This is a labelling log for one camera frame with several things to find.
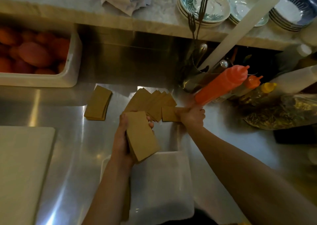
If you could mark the person's right hand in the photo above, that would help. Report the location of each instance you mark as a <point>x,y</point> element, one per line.
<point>192,119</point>

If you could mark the person's left hand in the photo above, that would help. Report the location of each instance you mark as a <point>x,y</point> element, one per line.
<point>120,145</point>

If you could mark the person's right thumb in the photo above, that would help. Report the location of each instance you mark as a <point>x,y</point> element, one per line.
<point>182,111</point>

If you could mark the person's left thumb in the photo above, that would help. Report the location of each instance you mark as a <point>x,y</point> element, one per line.
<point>123,122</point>

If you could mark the single brown paper sleeve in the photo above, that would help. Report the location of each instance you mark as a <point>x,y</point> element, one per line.
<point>169,114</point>

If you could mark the thick stack of brown sleeves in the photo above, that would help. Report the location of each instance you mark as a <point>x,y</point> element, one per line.
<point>141,137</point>

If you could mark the person's right forearm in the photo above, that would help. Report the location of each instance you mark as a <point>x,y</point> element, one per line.
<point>247,180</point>

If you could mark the person's left forearm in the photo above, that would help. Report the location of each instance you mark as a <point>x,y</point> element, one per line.
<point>109,195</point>

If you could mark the thin stack of brown sleeves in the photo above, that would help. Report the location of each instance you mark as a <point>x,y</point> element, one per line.
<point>97,103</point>

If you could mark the fanned pile of brown sleeves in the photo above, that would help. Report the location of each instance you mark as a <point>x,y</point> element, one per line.
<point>151,103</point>

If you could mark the metal utensil holder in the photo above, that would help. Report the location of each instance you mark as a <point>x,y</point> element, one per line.
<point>195,78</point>

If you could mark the red squeeze bottle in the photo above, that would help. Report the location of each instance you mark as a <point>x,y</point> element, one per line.
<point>219,86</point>

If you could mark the orange-capped squeeze bottle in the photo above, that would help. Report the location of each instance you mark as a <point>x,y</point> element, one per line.
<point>250,82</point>

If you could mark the white rectangular tub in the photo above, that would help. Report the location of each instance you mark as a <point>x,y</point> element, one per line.
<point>70,69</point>

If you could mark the white plastic container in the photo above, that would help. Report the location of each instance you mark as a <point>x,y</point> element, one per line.
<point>161,187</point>

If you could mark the yellow-capped squeeze bottle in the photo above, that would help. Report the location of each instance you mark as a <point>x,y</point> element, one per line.
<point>258,92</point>

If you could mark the short bronze fork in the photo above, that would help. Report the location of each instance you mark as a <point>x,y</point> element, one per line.
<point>191,24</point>

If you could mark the clear bag of dried herbs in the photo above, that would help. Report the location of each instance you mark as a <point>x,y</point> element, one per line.
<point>282,113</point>

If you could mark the tall bronze fork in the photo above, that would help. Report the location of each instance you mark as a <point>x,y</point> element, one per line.
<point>201,12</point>

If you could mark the stack of leaf-print bowls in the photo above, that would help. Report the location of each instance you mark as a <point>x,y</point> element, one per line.
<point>213,7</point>

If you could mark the white cutting board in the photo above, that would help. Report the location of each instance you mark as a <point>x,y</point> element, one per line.
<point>22,172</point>

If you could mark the pile of red tomatoes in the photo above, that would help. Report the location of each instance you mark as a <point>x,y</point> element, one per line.
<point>34,51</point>

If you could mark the large white squeeze bottle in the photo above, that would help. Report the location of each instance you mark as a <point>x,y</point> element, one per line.
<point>292,80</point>

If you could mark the wooden-edged marble shelf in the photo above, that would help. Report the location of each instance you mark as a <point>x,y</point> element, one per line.
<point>86,12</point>

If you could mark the stack of pale green bowls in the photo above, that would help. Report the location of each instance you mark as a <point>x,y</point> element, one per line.
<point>237,8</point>

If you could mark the small white-capped bottle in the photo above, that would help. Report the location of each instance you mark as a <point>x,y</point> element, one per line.
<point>301,51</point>

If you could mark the stack of blue-striped plates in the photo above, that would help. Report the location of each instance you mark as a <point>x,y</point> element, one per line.
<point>291,12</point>

